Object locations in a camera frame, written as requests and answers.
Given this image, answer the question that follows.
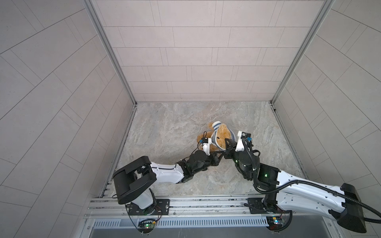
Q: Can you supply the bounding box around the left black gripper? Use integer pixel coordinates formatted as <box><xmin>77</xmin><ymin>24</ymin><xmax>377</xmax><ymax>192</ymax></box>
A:
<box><xmin>190</xmin><ymin>153</ymin><xmax>223</xmax><ymax>176</ymax></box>

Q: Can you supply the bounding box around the left aluminium corner post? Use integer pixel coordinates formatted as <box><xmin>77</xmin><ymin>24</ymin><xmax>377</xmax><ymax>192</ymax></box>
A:
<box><xmin>83</xmin><ymin>0</ymin><xmax>137</xmax><ymax>107</ymax></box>

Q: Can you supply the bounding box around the left small circuit board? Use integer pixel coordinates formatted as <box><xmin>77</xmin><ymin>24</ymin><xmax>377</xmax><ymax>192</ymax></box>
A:
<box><xmin>138</xmin><ymin>218</ymin><xmax>157</xmax><ymax>230</ymax></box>

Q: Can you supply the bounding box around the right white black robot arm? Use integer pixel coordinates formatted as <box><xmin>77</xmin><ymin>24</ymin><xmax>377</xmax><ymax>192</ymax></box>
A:
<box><xmin>224</xmin><ymin>138</ymin><xmax>367</xmax><ymax>233</ymax></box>

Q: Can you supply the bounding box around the black corrugated cable conduit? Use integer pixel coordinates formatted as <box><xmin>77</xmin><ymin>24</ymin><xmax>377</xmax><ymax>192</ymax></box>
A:
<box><xmin>241</xmin><ymin>138</ymin><xmax>381</xmax><ymax>224</ymax></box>

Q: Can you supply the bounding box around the white ventilation grille strip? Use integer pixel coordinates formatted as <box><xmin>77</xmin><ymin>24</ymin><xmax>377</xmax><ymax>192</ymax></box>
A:
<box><xmin>93</xmin><ymin>216</ymin><xmax>269</xmax><ymax>229</ymax></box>

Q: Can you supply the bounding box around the aluminium mounting rail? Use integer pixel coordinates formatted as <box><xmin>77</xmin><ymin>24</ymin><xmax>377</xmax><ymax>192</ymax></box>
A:
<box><xmin>84</xmin><ymin>192</ymin><xmax>335</xmax><ymax>219</ymax></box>

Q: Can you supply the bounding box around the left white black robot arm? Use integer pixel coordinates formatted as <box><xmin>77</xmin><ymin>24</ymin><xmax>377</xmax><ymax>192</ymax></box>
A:
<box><xmin>112</xmin><ymin>150</ymin><xmax>223</xmax><ymax>210</ymax></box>

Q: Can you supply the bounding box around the brown teddy bear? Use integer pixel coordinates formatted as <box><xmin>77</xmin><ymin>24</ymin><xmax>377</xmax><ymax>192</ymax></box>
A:
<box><xmin>197</xmin><ymin>121</ymin><xmax>236</xmax><ymax>152</ymax></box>

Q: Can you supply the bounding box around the small circuit board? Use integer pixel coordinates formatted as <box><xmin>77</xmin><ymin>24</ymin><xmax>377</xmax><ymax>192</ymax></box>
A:
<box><xmin>266</xmin><ymin>216</ymin><xmax>284</xmax><ymax>231</ymax></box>
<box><xmin>138</xmin><ymin>218</ymin><xmax>157</xmax><ymax>230</ymax></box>

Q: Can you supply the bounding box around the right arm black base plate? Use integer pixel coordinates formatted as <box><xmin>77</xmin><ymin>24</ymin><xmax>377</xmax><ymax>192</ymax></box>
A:
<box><xmin>244</xmin><ymin>198</ymin><xmax>290</xmax><ymax>214</ymax></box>

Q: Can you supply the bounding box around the right small circuit board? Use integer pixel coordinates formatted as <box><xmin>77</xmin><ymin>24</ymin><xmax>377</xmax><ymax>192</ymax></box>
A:
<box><xmin>266</xmin><ymin>216</ymin><xmax>284</xmax><ymax>231</ymax></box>

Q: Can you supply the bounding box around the aluminium corner post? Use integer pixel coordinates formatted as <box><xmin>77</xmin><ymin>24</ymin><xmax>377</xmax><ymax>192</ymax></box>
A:
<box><xmin>270</xmin><ymin>0</ymin><xmax>335</xmax><ymax>107</ymax></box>
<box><xmin>83</xmin><ymin>0</ymin><xmax>137</xmax><ymax>107</ymax></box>

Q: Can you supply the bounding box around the blue white striped knit sweater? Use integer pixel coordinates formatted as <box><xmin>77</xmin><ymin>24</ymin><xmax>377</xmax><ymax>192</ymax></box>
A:
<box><xmin>210</xmin><ymin>121</ymin><xmax>236</xmax><ymax>151</ymax></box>

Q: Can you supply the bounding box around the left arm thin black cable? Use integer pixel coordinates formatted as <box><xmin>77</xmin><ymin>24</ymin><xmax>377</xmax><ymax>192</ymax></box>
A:
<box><xmin>196</xmin><ymin>130</ymin><xmax>209</xmax><ymax>152</ymax></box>

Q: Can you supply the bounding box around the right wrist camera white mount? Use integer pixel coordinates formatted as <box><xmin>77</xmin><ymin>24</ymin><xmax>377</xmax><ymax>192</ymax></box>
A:
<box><xmin>235</xmin><ymin>131</ymin><xmax>252</xmax><ymax>152</ymax></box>

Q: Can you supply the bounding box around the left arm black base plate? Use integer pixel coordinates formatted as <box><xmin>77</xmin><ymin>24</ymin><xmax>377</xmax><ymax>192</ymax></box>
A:
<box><xmin>127</xmin><ymin>199</ymin><xmax>170</xmax><ymax>216</ymax></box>

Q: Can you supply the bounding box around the right aluminium corner post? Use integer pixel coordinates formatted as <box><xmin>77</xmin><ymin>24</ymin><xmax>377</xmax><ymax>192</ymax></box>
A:
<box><xmin>270</xmin><ymin>0</ymin><xmax>335</xmax><ymax>107</ymax></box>

